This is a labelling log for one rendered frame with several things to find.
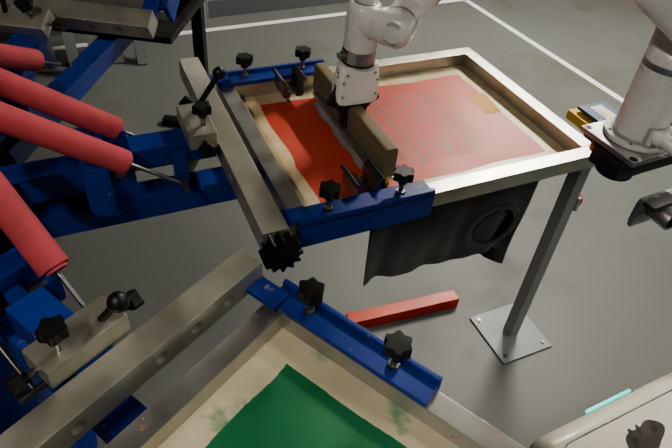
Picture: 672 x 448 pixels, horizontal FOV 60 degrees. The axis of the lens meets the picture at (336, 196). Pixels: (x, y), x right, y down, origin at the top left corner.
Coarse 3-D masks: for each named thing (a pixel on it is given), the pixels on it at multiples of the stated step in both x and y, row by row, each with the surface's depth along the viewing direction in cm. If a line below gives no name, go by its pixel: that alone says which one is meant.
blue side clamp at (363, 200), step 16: (368, 192) 118; (384, 192) 118; (416, 192) 117; (432, 192) 118; (320, 208) 113; (336, 208) 113; (352, 208) 112; (368, 208) 113; (384, 208) 115; (400, 208) 117; (416, 208) 120; (304, 224) 109; (320, 224) 111; (336, 224) 112; (352, 224) 114; (368, 224) 116; (384, 224) 118; (304, 240) 112; (320, 240) 113
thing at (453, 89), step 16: (432, 80) 167; (448, 80) 168; (384, 96) 158; (448, 96) 160; (464, 96) 161; (272, 112) 147; (288, 112) 148; (304, 112) 148; (464, 112) 154; (480, 112) 155; (272, 128) 142; (288, 128) 142; (304, 128) 143; (320, 128) 143; (288, 144) 137; (304, 144) 137
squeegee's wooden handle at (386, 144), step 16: (320, 64) 148; (320, 80) 147; (336, 112) 141; (352, 112) 133; (352, 128) 134; (368, 128) 127; (368, 144) 128; (384, 144) 122; (384, 160) 122; (384, 176) 125
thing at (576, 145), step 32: (384, 64) 164; (416, 64) 168; (448, 64) 173; (480, 64) 169; (224, 96) 145; (512, 96) 158; (256, 128) 135; (544, 128) 149; (256, 160) 127; (544, 160) 133; (576, 160) 134; (288, 192) 118; (448, 192) 122; (480, 192) 127
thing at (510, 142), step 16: (480, 128) 149; (496, 128) 149; (512, 128) 150; (320, 144) 138; (336, 144) 138; (496, 144) 144; (512, 144) 144; (528, 144) 145; (304, 160) 133; (320, 160) 133; (336, 160) 133; (352, 160) 134; (400, 160) 135; (448, 160) 137; (464, 160) 137; (480, 160) 138; (496, 160) 138; (304, 176) 128; (320, 176) 128; (336, 176) 129; (416, 176) 131; (432, 176) 131
